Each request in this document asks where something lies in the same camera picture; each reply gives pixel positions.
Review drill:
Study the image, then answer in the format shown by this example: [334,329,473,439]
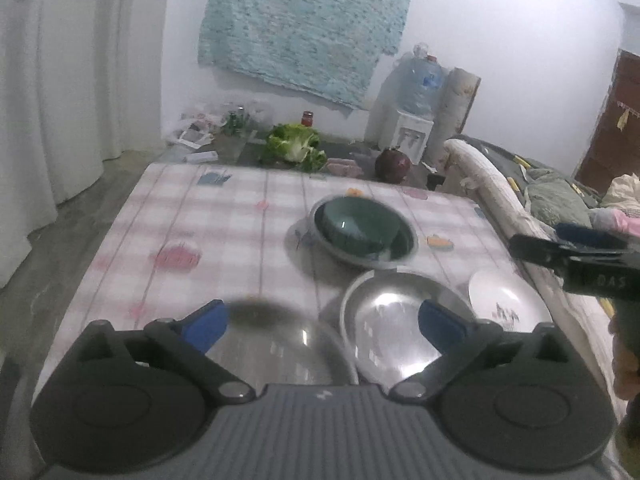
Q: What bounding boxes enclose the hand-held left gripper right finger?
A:
[389,299,576,404]

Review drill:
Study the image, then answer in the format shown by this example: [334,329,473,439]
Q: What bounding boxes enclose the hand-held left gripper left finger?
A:
[67,299,257,405]

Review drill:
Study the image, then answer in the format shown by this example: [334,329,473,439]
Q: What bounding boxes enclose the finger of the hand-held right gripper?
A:
[554,222,640,253]
[509,234,640,303]

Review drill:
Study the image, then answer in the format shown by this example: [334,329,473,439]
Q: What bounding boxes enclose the large stainless steel plate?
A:
[339,269,477,388]

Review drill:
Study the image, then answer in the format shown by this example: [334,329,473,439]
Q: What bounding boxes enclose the white printed ceramic plate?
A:
[467,267,552,333]

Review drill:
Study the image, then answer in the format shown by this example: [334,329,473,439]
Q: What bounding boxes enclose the small stainless steel plate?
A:
[204,299,359,396]

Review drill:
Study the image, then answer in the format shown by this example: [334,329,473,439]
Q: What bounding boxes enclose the stainless steel bowl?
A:
[307,194,419,267]

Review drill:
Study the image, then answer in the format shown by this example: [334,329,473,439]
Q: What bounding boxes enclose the green ceramic bowl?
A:
[320,197,401,253]

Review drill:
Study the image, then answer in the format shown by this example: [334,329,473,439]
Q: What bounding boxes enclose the person's right hand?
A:
[608,305,640,401]

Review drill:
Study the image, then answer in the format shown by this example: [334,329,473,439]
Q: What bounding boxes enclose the pink cloth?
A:
[590,207,640,236]

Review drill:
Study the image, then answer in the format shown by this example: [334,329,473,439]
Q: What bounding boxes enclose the green floral quilt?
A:
[522,167,596,228]

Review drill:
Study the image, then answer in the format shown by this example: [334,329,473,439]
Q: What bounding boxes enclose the cream plastic bag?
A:
[602,172,640,211]

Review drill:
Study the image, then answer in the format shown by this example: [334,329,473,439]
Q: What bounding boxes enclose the brown door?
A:
[572,47,640,196]

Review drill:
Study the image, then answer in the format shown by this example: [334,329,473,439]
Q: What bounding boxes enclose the checked floral tablecloth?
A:
[30,162,621,401]

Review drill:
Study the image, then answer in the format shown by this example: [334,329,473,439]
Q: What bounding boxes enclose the red cabbage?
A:
[375,147,412,183]

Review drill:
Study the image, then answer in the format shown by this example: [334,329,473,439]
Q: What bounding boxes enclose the pink plastic packet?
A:
[327,157,366,178]

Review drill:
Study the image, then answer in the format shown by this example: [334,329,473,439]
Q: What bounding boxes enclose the white water dispenser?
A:
[366,109,435,165]

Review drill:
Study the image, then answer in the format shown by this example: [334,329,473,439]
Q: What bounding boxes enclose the green lettuce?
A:
[265,122,328,172]

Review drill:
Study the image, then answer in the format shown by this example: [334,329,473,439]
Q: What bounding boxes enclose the dark low table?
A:
[235,132,436,186]

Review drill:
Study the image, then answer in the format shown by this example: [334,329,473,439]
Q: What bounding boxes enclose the pile of plastic bags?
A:
[165,100,273,151]

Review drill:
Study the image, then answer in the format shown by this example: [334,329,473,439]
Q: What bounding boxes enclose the blue water jug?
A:
[400,45,447,116]

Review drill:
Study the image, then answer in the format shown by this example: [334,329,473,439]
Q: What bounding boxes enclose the white curtain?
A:
[0,0,173,291]

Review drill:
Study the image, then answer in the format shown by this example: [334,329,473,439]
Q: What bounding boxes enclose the blue patterned wall cloth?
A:
[197,0,417,111]

